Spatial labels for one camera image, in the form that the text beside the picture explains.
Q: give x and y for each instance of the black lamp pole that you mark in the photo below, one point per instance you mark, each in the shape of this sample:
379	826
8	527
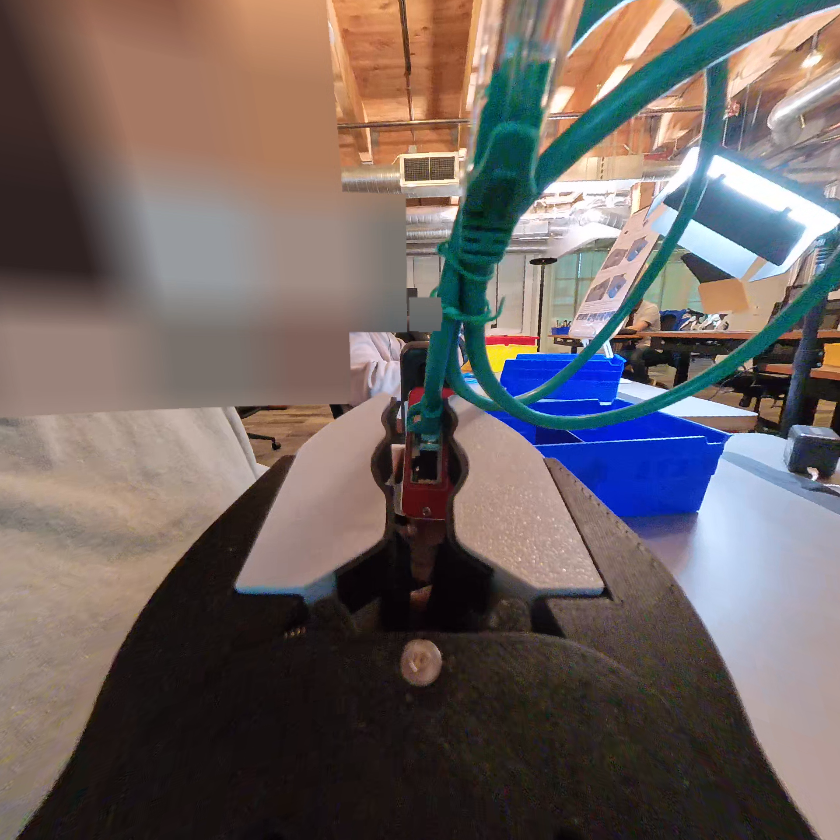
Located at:
804	367

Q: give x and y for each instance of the black office chair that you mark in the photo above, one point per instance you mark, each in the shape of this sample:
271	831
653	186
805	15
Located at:
758	390

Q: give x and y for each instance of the wooden desk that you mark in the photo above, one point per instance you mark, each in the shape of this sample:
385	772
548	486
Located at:
722	335

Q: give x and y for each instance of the silver air duct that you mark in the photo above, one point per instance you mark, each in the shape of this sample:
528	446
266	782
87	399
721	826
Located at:
371	179
800	105

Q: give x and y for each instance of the yellow storage bin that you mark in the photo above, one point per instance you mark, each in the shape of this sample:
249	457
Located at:
512	358

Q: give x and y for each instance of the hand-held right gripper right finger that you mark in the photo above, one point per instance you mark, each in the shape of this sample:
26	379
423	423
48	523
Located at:
525	518

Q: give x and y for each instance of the poster board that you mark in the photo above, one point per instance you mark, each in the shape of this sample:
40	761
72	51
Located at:
613	275

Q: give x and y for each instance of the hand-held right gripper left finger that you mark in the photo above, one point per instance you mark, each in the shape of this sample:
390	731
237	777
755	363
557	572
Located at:
315	499

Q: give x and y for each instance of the blue divided plastic bin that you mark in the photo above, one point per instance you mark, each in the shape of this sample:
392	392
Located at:
630	472

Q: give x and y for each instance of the light panel lamp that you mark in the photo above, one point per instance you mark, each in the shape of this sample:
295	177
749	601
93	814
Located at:
741	216

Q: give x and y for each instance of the dark grey charger block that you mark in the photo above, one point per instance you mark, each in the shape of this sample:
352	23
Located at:
810	449

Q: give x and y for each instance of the white air vent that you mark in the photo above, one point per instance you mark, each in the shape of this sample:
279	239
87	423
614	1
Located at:
430	169

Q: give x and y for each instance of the black tape strip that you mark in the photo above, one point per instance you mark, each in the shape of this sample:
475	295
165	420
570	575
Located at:
774	479

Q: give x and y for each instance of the red storage bin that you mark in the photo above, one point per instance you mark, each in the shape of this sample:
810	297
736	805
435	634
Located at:
512	340

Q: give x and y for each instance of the black floor lamp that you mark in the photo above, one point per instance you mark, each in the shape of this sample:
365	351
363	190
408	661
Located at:
542	295

